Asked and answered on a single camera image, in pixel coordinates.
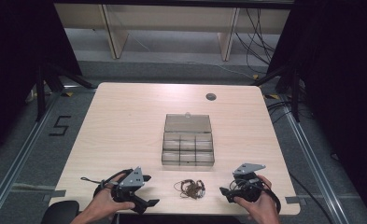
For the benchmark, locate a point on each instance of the clear plastic compartment box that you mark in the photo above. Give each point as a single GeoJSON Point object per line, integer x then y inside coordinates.
{"type": "Point", "coordinates": [187, 146]}

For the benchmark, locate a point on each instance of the metal floor rail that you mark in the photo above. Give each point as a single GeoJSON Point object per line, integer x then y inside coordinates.
{"type": "Point", "coordinates": [19, 161]}
{"type": "Point", "coordinates": [312, 161]}

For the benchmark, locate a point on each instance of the yellow black tape piece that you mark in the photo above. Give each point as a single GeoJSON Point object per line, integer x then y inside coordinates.
{"type": "Point", "coordinates": [255, 76]}
{"type": "Point", "coordinates": [272, 96]}
{"type": "Point", "coordinates": [67, 94]}

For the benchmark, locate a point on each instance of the black curtain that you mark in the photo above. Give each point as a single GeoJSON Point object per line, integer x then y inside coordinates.
{"type": "Point", "coordinates": [343, 77]}
{"type": "Point", "coordinates": [13, 62]}

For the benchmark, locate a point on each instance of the person's right hand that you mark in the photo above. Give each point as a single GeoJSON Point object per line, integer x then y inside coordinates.
{"type": "Point", "coordinates": [262, 208]}

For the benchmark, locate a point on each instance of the grey tape strip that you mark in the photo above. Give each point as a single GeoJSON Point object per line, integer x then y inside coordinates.
{"type": "Point", "coordinates": [292, 200]}

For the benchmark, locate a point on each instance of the person's left hand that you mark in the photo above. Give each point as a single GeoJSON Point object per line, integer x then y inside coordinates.
{"type": "Point", "coordinates": [105, 199]}

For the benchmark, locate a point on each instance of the black chair seat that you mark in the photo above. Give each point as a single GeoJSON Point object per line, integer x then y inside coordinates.
{"type": "Point", "coordinates": [61, 212]}

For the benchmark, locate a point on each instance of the black metal stand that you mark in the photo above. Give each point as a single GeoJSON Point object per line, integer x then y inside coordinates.
{"type": "Point", "coordinates": [295, 93]}
{"type": "Point", "coordinates": [41, 93]}

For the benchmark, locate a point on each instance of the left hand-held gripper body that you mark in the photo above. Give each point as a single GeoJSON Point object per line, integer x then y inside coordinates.
{"type": "Point", "coordinates": [131, 181]}

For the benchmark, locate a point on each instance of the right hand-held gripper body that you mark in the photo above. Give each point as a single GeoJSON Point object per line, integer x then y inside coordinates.
{"type": "Point", "coordinates": [248, 186]}

